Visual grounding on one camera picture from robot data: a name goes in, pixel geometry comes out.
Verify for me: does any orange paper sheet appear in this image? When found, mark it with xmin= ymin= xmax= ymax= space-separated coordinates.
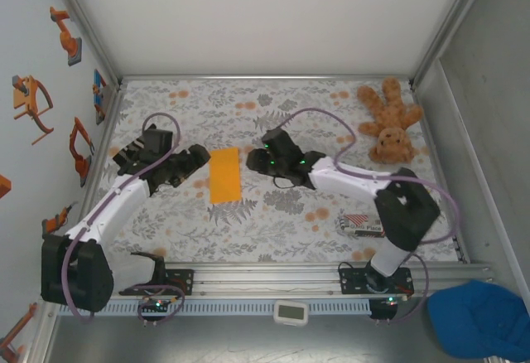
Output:
xmin=209 ymin=146 xmax=243 ymax=205

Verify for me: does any black white striped sock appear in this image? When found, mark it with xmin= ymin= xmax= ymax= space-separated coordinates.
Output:
xmin=112 ymin=137 xmax=147 ymax=170

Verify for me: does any floral print tablecloth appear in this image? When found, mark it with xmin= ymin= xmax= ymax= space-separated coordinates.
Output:
xmin=78 ymin=79 xmax=460 ymax=264

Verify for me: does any small printed cardboard box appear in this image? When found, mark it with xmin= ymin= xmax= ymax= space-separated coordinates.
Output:
xmin=338 ymin=212 xmax=388 ymax=240

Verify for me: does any brown teddy bear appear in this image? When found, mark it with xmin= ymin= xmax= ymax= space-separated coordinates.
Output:
xmin=356 ymin=76 xmax=425 ymax=165

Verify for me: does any white digital timer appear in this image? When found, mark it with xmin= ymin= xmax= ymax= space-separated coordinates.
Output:
xmin=272 ymin=299 xmax=310 ymax=327

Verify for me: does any blue cap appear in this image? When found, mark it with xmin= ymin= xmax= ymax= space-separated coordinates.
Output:
xmin=426 ymin=278 xmax=530 ymax=361

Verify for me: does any thin black camera cable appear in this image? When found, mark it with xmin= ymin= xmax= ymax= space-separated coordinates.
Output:
xmin=271 ymin=174 xmax=293 ymax=192

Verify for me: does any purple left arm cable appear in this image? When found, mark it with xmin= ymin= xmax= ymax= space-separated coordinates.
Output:
xmin=61 ymin=112 xmax=186 ymax=330

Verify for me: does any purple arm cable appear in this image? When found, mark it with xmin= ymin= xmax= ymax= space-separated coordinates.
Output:
xmin=279 ymin=108 xmax=461 ymax=326
xmin=61 ymin=112 xmax=186 ymax=330

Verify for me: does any aluminium side rail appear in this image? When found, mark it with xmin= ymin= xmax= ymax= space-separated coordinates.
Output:
xmin=65 ymin=83 xmax=128 ymax=267
xmin=409 ymin=80 xmax=471 ymax=265

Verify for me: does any thin aluminium frame rail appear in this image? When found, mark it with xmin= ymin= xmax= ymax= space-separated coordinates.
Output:
xmin=119 ymin=74 xmax=415 ymax=83

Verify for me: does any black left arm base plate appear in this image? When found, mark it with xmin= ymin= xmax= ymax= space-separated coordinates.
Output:
xmin=118 ymin=268 xmax=195 ymax=297

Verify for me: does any blue orange machine wall sticker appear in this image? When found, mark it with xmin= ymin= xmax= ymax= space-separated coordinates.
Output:
xmin=91 ymin=68 xmax=108 ymax=127

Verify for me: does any wide aluminium table rail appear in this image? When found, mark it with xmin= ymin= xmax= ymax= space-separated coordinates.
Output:
xmin=40 ymin=259 xmax=496 ymax=300

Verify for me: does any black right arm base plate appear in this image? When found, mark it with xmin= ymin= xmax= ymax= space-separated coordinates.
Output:
xmin=338 ymin=266 xmax=413 ymax=296

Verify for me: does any white slotted cable duct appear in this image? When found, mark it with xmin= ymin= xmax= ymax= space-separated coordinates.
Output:
xmin=57 ymin=299 xmax=372 ymax=317

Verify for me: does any orange gripper wall sticker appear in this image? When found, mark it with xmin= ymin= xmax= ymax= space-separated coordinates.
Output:
xmin=11 ymin=75 xmax=55 ymax=147
xmin=0 ymin=302 xmax=39 ymax=362

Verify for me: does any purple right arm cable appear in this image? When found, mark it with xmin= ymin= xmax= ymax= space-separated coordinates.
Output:
xmin=279 ymin=108 xmax=461 ymax=326

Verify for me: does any aluminium frame post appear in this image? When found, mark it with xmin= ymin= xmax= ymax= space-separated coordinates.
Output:
xmin=412 ymin=0 xmax=497 ymax=86
xmin=47 ymin=0 xmax=124 ymax=86

